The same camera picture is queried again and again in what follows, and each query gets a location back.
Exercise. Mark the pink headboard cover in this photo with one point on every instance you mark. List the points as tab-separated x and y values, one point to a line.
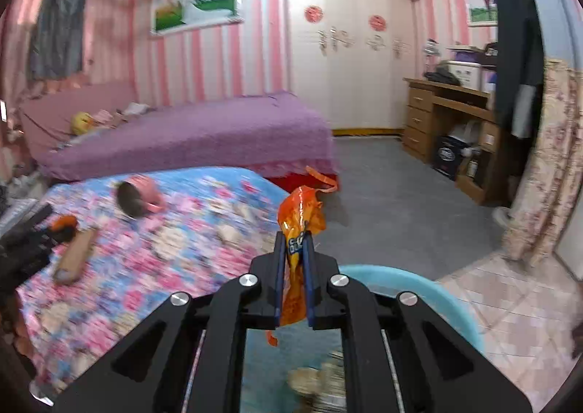
46	120

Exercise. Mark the wooden desk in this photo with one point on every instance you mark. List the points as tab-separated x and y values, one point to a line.
432	111

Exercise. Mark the white wardrobe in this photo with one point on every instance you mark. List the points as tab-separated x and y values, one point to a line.
350	60

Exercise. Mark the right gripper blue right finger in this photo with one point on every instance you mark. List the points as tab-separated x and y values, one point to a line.
310	278

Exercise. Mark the pink metal mug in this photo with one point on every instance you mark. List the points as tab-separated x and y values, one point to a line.
139	196

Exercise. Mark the purple polka dot bed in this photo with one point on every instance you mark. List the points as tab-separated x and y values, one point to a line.
274	135

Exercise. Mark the tan phone case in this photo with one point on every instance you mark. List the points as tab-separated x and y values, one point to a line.
71	264

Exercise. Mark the black box under desk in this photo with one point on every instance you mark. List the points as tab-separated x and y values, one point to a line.
447	156

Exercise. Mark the yellow duck plush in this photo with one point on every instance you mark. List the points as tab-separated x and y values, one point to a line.
82	123

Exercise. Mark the orange snack wrapper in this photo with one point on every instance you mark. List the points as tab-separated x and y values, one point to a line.
299	213

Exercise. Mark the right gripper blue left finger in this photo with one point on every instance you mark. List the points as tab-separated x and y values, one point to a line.
279	276

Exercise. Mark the floral blue bed cover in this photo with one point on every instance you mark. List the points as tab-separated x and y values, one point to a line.
213	223

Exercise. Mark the light blue laundry basket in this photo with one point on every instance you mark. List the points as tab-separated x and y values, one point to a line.
267	368

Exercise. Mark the grey window curtain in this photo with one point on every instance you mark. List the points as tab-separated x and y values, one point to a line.
57	42

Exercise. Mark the framed wedding photo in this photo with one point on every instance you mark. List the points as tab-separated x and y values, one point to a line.
169	16

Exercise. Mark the hanging black coat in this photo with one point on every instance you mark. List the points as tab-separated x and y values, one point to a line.
520	67

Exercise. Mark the white fan under desk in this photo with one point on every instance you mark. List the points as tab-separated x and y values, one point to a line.
467	132

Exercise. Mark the white storage box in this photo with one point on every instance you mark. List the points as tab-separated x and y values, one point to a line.
468	73

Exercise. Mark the floral beige curtain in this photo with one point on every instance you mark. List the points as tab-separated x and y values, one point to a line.
548	192

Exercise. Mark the small desk lamp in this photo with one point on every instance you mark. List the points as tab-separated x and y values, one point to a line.
432	53

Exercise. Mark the small framed couple photo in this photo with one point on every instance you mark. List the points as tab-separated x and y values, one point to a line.
481	12

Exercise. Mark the small brown nut shell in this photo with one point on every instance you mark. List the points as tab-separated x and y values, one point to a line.
64	223

